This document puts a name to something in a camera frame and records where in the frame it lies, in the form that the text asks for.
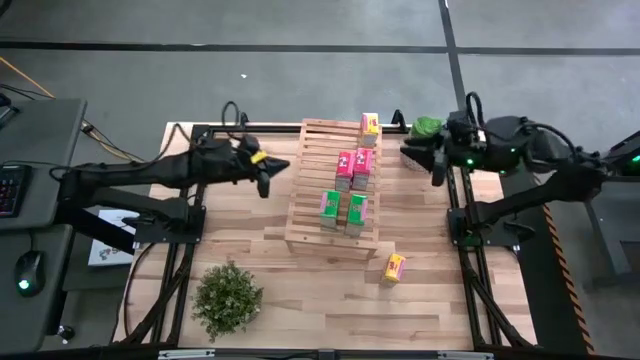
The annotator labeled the black metal table frame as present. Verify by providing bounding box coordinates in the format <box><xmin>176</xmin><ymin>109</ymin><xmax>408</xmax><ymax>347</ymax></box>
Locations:
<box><xmin>117</xmin><ymin>121</ymin><xmax>539</xmax><ymax>352</ymax></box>

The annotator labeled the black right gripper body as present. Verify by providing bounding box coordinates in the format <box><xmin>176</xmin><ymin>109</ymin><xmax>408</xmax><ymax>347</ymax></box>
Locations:
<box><xmin>441</xmin><ymin>111</ymin><xmax>484</xmax><ymax>171</ymax></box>

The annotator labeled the yellow Corn Pops cereal box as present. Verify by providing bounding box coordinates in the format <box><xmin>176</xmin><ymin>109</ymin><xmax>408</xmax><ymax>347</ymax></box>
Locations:
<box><xmin>359</xmin><ymin>112</ymin><xmax>381</xmax><ymax>148</ymax></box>
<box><xmin>381</xmin><ymin>252</ymin><xmax>407</xmax><ymax>288</ymax></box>

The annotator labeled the silver bracket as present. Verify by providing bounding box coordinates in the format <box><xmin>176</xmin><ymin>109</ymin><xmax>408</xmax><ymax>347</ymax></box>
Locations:
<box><xmin>157</xmin><ymin>348</ymin><xmax>217</xmax><ymax>360</ymax></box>
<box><xmin>437</xmin><ymin>349</ymin><xmax>495</xmax><ymax>360</ymax></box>

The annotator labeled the black computer mouse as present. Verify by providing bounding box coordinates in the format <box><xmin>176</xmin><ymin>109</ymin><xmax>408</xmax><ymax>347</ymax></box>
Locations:
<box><xmin>13</xmin><ymin>249</ymin><xmax>47</xmax><ymax>299</ymax></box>

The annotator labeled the black backlit keyboard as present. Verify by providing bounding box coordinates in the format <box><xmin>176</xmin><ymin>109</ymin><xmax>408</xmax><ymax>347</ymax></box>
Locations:
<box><xmin>0</xmin><ymin>163</ymin><xmax>32</xmax><ymax>220</ymax></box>

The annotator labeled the black hazard striped mat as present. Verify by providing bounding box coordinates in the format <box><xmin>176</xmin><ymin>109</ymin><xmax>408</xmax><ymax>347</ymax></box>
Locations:
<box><xmin>492</xmin><ymin>169</ymin><xmax>597</xmax><ymax>356</ymax></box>

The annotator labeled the red Froot Loops cereal box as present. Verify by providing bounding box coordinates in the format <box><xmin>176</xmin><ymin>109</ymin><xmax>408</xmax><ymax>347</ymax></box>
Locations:
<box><xmin>352</xmin><ymin>147</ymin><xmax>375</xmax><ymax>193</ymax></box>
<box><xmin>334</xmin><ymin>150</ymin><xmax>357</xmax><ymax>194</ymax></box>

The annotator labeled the slatted wooden shelf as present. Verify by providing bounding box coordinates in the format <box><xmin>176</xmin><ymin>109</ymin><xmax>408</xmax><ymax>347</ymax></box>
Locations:
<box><xmin>283</xmin><ymin>118</ymin><xmax>384</xmax><ymax>262</ymax></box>

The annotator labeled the black stand with green light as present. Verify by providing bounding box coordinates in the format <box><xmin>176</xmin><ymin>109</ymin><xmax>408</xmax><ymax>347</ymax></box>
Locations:
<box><xmin>584</xmin><ymin>128</ymin><xmax>640</xmax><ymax>279</ymax></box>

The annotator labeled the yellow cable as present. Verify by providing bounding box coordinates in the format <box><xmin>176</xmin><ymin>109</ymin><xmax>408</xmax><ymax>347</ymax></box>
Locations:
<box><xmin>0</xmin><ymin>55</ymin><xmax>56</xmax><ymax>99</ymax></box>

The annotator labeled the grey desk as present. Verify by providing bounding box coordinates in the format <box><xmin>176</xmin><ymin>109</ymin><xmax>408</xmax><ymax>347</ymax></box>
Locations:
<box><xmin>0</xmin><ymin>97</ymin><xmax>89</xmax><ymax>354</ymax></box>

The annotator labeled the green Apple Jacks cereal box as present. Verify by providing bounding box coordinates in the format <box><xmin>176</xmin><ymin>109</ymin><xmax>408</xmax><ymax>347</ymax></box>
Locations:
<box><xmin>344</xmin><ymin>193</ymin><xmax>370</xmax><ymax>238</ymax></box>
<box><xmin>319</xmin><ymin>189</ymin><xmax>343</xmax><ymax>232</ymax></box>

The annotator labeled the white printed box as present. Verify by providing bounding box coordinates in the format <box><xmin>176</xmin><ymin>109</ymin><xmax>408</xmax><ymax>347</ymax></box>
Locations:
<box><xmin>87</xmin><ymin>208</ymin><xmax>140</xmax><ymax>268</ymax></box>

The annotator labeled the bushy green potted plant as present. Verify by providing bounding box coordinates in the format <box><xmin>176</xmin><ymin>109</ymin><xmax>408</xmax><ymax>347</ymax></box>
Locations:
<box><xmin>191</xmin><ymin>259</ymin><xmax>265</xmax><ymax>344</ymax></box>

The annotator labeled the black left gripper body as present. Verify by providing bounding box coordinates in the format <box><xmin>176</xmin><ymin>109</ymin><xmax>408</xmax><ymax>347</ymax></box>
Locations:
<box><xmin>193</xmin><ymin>135</ymin><xmax>264</xmax><ymax>184</ymax></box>

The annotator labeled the green plush object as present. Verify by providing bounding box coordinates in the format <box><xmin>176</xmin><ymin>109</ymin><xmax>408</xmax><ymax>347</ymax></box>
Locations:
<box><xmin>401</xmin><ymin>115</ymin><xmax>446</xmax><ymax>174</ymax></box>

